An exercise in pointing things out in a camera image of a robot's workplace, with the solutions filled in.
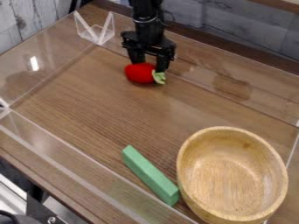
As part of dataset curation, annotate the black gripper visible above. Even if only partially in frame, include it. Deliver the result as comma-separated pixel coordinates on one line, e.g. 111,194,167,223
120,17,176,73

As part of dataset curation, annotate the red plush fruit green stem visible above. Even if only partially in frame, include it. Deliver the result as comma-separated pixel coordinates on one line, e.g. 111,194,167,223
124,63,165,85

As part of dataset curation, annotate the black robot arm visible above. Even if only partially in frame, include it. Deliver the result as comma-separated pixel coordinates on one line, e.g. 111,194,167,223
120,0,176,73

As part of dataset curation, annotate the green rectangular block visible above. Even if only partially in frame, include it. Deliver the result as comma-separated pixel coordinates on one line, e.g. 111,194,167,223
121,145,180,207

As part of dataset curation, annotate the wooden bowl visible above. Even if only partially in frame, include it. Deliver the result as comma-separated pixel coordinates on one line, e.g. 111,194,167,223
176,126,288,224

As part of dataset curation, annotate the clear acrylic triangle bracket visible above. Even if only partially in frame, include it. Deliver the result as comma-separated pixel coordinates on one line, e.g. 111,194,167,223
73,11,115,46

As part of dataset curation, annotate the clear acrylic enclosure wall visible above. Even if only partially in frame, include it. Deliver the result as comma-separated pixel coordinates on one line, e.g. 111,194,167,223
0,17,299,224

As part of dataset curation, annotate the black metal frame bracket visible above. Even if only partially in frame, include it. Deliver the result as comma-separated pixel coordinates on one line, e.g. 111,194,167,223
25,185,69,224

